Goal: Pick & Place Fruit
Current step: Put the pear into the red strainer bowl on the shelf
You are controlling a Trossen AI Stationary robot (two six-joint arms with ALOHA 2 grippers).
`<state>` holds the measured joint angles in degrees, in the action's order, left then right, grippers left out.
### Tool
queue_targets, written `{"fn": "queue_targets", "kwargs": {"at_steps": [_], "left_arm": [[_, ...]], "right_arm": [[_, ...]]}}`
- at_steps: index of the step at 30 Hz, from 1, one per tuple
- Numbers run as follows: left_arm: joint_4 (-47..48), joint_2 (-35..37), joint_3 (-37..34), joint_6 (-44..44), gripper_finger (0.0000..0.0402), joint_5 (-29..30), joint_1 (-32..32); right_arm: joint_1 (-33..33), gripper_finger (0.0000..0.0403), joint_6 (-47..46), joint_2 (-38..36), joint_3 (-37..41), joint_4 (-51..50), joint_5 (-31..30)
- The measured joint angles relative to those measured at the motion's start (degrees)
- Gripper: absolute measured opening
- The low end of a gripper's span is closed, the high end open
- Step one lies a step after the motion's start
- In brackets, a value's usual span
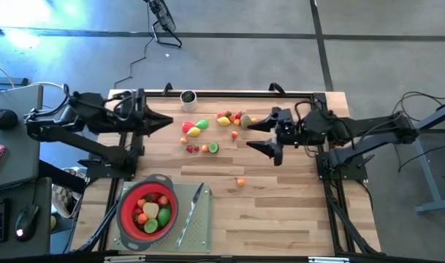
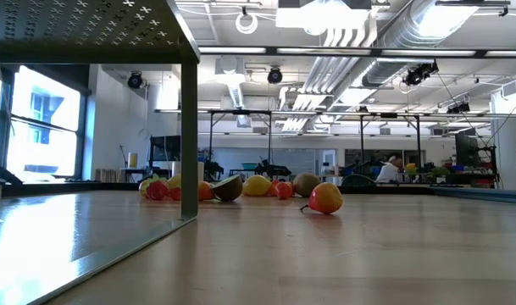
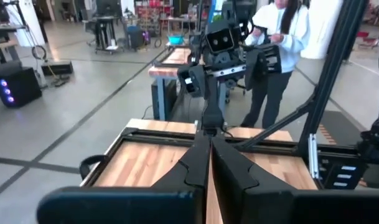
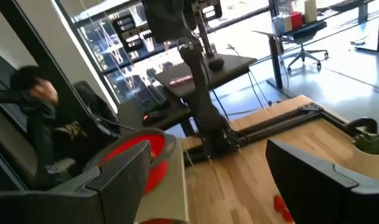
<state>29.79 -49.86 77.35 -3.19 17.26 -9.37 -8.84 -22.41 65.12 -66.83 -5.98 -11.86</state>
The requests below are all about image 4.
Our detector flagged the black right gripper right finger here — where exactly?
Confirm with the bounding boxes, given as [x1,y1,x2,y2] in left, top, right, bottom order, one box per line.
[265,139,379,224]

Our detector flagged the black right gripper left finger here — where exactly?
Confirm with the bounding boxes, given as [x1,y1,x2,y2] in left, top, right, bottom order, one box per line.
[57,139,152,224]

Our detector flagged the red collapsible colander bowl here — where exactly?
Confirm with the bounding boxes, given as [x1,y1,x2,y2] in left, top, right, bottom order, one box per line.
[83,128,178,196]

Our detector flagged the dark grey desk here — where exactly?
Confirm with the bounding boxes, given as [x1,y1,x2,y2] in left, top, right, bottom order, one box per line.
[117,85,194,138]

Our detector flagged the white cup with plant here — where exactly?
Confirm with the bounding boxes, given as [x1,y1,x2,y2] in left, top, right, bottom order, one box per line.
[350,132,379,184]

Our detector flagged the black computer mouse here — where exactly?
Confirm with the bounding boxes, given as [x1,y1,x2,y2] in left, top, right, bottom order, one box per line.
[142,108,173,127]

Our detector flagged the backlit black keyboard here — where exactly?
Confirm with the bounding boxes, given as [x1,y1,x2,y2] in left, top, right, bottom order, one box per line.
[133,84,169,115]

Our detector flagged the person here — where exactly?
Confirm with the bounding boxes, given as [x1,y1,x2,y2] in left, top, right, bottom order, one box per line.
[9,65,121,189]

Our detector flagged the pink patterned pad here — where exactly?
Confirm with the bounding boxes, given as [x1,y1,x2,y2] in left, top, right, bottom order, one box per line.
[169,75,194,86]

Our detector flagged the grey office chair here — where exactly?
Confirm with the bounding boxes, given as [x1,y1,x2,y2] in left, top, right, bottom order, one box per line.
[282,30,330,74]

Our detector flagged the grey side desk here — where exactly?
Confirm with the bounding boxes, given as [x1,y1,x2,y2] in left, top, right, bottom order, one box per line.
[154,54,258,99]

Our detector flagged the black portable speaker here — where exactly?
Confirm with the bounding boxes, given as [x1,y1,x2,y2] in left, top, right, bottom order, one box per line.
[207,57,225,72]

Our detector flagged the grey background desk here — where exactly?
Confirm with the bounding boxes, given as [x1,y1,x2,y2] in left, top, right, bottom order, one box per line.
[253,19,329,90]

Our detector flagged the light blue box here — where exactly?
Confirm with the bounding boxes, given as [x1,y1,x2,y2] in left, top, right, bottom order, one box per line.
[274,14,292,34]

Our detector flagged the red box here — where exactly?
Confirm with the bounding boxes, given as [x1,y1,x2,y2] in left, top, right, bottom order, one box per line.
[289,11,303,30]

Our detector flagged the large window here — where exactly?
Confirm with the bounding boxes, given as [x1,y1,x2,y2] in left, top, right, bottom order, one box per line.
[54,0,273,103]

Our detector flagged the white paper roll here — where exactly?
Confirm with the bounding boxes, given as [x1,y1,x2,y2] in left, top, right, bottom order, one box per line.
[304,0,318,23]

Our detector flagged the black frame clamp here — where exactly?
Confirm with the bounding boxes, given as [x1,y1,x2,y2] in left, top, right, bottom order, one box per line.
[344,117,378,136]

